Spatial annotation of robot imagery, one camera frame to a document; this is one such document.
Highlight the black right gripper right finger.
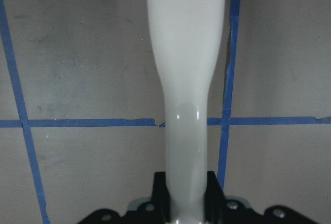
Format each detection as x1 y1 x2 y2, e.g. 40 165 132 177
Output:
204 171 316 223

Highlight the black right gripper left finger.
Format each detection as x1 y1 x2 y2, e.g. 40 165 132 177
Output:
79 172 170 223

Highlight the beige hand brush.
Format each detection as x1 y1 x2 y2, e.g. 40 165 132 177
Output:
147 0 225 223

